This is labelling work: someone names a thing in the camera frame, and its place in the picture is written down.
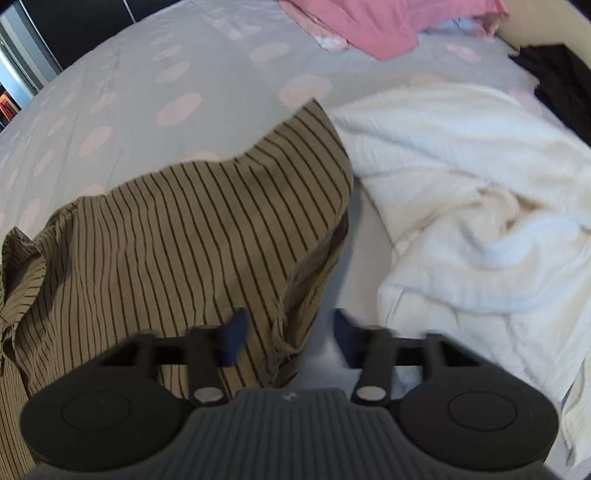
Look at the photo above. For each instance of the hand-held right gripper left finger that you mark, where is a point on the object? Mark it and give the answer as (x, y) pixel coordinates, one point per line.
(235, 337)

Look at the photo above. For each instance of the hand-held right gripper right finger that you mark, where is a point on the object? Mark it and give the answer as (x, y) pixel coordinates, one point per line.
(346, 337)

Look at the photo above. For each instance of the olive striped shirt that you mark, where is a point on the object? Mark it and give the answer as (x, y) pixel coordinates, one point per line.
(161, 240)

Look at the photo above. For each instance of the pink dotted duvet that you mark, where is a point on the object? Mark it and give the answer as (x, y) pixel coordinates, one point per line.
(138, 69)

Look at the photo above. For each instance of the pale pink cloth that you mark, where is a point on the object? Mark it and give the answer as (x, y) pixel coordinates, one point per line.
(323, 37)

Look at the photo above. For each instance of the pink garment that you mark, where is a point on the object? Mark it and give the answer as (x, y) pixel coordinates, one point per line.
(369, 18)

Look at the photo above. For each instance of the light blue cloth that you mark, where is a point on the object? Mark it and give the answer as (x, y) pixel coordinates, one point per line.
(461, 25)

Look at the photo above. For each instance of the black crumpled garment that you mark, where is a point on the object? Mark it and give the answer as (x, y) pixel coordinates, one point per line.
(558, 78)

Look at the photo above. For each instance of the dark grey wardrobe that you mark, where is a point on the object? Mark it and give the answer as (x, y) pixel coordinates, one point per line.
(69, 27)

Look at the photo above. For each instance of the cream bed headboard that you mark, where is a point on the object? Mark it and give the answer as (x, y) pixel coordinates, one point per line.
(545, 32)

